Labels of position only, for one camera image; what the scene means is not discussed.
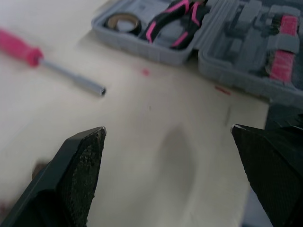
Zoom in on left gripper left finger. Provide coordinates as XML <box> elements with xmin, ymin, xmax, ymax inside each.
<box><xmin>0</xmin><ymin>126</ymin><xmax>107</xmax><ymax>227</ymax></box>

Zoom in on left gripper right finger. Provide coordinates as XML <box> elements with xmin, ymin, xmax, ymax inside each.
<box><xmin>231</xmin><ymin>124</ymin><xmax>303</xmax><ymax>227</ymax></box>

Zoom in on grey plastic tool case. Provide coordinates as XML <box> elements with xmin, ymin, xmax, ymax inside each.
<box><xmin>91</xmin><ymin>0</ymin><xmax>303</xmax><ymax>103</ymax></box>

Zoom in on black tape roll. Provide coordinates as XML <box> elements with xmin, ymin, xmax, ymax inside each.
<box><xmin>103</xmin><ymin>13</ymin><xmax>142</xmax><ymax>36</ymax></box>

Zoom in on pink and black pliers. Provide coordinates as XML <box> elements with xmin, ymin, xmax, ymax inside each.
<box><xmin>144</xmin><ymin>0</ymin><xmax>209</xmax><ymax>50</ymax></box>

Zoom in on pink bit holder strip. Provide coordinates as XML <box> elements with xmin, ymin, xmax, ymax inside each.
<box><xmin>269</xmin><ymin>15</ymin><xmax>298</xmax><ymax>83</ymax></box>

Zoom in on pink handled screwdriver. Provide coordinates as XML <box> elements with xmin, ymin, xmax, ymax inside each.
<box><xmin>0</xmin><ymin>27</ymin><xmax>107</xmax><ymax>98</ymax></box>

